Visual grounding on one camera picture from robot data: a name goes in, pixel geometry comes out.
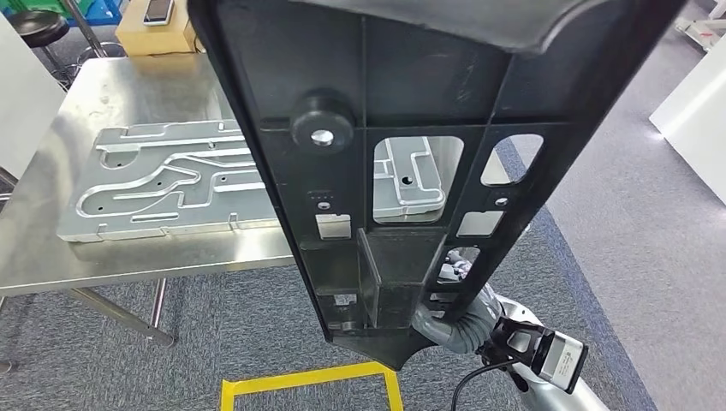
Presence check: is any black plastic frame part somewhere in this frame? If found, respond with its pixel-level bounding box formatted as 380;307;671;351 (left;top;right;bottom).
187;0;687;372

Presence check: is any steel workbench table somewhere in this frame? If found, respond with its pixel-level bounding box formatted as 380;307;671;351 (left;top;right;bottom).
0;51;512;348

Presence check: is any yellow floor tape square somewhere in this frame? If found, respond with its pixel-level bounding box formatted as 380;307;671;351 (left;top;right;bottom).
219;361;405;411

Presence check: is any aluminium fixture plate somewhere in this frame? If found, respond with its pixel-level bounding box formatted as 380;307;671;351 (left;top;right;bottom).
57;119;448;244

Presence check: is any cardboard box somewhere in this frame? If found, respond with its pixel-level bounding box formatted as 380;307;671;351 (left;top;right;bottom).
116;0;206;58

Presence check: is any smartphone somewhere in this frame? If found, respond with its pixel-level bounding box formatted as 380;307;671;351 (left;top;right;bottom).
141;0;176;27

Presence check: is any blue storage rack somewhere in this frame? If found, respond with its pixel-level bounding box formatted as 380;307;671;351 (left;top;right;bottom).
68;0;129;27

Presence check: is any white display cabinet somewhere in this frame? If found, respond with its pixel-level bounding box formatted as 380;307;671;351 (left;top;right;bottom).
649;53;726;206

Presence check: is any black round stool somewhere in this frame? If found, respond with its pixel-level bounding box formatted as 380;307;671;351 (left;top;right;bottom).
8;9;74;87

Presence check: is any green plastic crate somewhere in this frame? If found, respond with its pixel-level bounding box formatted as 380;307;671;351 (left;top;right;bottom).
0;0;64;17

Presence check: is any black camera cable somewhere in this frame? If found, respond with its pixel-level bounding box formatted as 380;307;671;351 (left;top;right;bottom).
449;359;518;411

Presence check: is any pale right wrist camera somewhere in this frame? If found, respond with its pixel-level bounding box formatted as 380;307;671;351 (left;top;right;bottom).
479;316;590;396

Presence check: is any steel tube post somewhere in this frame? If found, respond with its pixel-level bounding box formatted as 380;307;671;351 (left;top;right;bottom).
59;0;110;59

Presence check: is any white equipment frame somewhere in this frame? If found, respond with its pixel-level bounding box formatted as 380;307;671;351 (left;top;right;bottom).
673;0;726;53

